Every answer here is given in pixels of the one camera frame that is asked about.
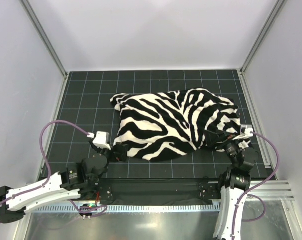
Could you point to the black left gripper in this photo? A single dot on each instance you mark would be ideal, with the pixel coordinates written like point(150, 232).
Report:
point(118, 151)

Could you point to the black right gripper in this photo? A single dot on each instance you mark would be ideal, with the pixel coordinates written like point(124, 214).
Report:
point(220, 139)

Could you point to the grey fleece zebra-lined pillowcase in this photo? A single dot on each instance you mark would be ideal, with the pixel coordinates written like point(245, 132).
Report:
point(168, 125)

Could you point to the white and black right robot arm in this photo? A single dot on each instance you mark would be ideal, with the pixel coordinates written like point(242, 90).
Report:
point(235, 181)

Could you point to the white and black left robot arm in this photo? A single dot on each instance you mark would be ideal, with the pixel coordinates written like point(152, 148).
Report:
point(78, 182)

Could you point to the black gridded cutting mat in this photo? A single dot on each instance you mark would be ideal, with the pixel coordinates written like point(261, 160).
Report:
point(86, 103)

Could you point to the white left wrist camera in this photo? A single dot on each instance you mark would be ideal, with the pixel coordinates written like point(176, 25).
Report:
point(99, 140)

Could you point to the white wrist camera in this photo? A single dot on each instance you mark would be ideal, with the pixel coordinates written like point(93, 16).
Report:
point(99, 140)
point(246, 131)

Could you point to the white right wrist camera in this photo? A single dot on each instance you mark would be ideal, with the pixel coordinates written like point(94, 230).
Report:
point(246, 131)

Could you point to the slotted grey cable duct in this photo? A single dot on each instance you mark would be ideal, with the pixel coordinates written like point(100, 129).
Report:
point(114, 209)

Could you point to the right aluminium frame post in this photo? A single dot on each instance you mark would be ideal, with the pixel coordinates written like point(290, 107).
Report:
point(276, 9)

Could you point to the aluminium frame post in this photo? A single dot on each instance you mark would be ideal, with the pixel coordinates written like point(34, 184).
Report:
point(276, 9)
point(43, 36)

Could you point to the left aluminium frame post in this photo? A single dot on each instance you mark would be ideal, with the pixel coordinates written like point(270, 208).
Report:
point(43, 36)

